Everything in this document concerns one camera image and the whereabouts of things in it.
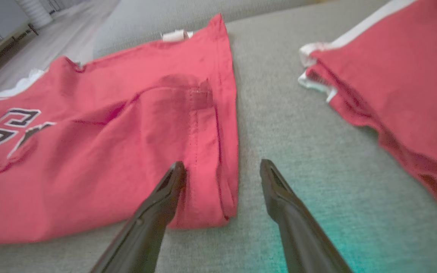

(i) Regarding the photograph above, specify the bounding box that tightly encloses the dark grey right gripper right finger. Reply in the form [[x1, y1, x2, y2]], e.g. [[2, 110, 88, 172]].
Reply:
[[260, 159, 354, 273]]

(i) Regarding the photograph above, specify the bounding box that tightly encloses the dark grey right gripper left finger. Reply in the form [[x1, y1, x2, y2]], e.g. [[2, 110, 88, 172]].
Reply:
[[91, 161, 187, 273]]

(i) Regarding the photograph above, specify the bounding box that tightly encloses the red garment with number print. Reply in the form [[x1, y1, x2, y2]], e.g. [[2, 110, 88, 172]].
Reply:
[[0, 13, 240, 244]]

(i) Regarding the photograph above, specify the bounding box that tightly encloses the red garment with white stripe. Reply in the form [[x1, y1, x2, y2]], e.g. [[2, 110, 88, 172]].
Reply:
[[297, 0, 437, 219]]

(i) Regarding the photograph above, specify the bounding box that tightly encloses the large grey sofa chaise seat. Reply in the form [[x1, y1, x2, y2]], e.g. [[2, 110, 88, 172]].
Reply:
[[0, 0, 437, 273]]

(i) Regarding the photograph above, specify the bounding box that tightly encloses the grey sofa seat cushion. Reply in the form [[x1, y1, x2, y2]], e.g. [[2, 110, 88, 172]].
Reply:
[[93, 0, 318, 60]]

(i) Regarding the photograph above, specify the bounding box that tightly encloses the white ribbed plant pot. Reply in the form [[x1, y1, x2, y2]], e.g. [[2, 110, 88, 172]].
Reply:
[[15, 0, 54, 29]]

